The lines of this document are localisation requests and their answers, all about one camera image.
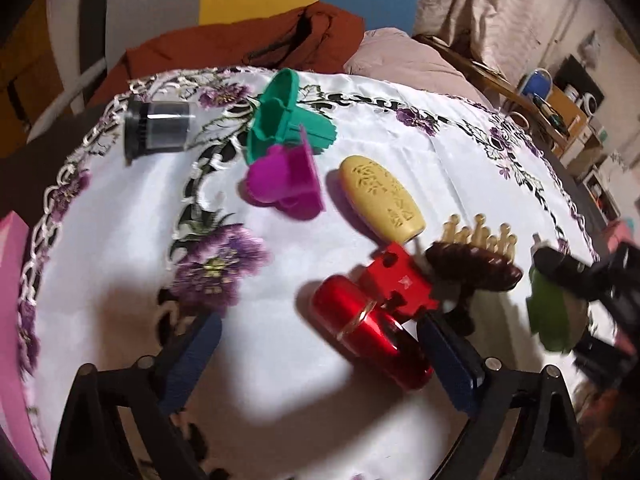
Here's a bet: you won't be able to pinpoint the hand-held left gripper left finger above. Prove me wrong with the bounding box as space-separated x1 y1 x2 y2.
50 312 223 480

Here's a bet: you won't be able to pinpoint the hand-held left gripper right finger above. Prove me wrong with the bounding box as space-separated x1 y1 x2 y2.
416 312 587 480

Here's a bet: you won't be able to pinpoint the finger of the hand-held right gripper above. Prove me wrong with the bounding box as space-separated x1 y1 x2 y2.
531 245 603 303
572 337 633 388

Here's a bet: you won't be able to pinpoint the green plastic piece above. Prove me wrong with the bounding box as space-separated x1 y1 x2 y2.
527 266 591 353

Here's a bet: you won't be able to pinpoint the red metallic cylinder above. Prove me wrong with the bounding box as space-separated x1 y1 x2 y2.
311 274 435 393

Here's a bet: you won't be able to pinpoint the yellow carved oval block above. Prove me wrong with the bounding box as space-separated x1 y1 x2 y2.
338 155 428 243

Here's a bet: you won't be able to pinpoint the magenta plastic mould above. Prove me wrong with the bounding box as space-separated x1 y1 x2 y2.
243 126 327 222

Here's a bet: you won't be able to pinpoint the pink cloth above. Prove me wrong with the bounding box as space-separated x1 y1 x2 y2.
602 219 640 261

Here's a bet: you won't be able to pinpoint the brown massage comb yellow pegs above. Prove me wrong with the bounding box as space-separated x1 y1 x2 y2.
424 214 524 337

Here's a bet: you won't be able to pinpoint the red plastic block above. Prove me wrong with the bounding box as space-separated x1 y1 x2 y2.
361 241 442 322

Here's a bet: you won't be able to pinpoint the white floral embroidered tablecloth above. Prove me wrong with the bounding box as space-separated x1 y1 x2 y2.
17 67 603 480

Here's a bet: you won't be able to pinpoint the blue chair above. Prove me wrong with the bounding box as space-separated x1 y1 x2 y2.
519 67 554 99

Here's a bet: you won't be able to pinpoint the wooden desk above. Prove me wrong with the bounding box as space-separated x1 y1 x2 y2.
414 34 593 158

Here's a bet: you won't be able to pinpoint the black monitor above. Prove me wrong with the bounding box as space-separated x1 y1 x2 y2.
554 55 607 111

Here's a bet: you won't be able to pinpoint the clear jar black lid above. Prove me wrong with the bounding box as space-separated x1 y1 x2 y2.
123 99 195 165

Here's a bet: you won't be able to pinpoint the pale pink blanket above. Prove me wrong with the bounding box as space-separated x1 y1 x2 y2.
342 29 501 111

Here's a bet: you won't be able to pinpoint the green plastic mould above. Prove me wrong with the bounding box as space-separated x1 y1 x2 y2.
244 68 338 166

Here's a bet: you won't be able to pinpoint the beige curtain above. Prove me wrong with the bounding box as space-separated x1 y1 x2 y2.
395 0 593 78

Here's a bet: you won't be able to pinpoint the rust orange jacket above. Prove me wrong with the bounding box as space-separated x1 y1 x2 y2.
87 1 367 111

